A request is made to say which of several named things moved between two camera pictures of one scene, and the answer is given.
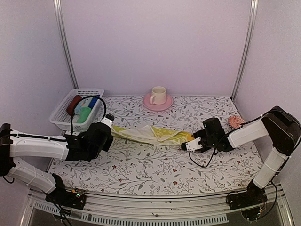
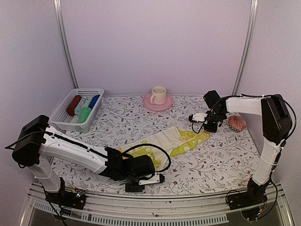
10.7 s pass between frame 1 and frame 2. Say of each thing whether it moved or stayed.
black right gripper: moved
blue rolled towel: stayed
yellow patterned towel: moved
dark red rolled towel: stayed
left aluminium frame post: stayed
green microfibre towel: stayed
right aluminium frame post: stayed
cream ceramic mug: stayed
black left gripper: moved
